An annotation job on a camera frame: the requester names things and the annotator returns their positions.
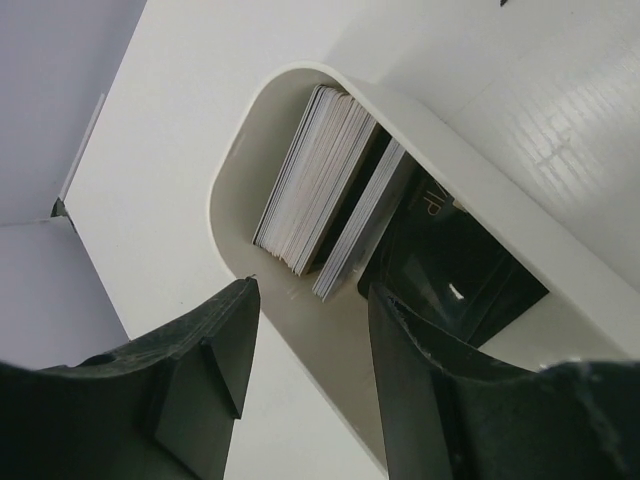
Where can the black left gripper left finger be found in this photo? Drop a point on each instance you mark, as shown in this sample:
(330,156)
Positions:
(162,406)

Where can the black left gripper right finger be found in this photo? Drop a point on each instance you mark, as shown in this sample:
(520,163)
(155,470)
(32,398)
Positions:
(449,411)

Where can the grey card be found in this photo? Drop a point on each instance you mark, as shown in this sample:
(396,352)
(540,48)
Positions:
(372,211)

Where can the black card upper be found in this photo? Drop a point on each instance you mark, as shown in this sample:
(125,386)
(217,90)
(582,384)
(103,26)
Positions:
(446,267)

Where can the white card stack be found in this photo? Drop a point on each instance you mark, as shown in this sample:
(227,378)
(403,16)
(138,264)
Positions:
(328,149)

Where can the white oblong tray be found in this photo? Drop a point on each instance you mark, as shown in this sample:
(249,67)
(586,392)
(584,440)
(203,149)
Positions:
(556,182)

